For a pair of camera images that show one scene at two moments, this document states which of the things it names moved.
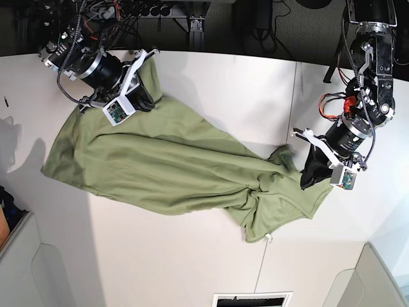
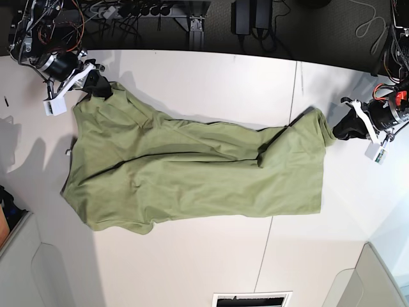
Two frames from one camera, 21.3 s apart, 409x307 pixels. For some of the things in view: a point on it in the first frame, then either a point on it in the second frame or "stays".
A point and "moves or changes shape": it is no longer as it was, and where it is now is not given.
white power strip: (109, 13) stays
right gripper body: (340, 144) to (380, 114)
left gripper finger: (140, 99) to (97, 85)
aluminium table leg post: (197, 34) stays
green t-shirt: (170, 158) moves or changes shape
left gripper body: (110, 77) to (65, 69)
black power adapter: (262, 14) to (240, 17)
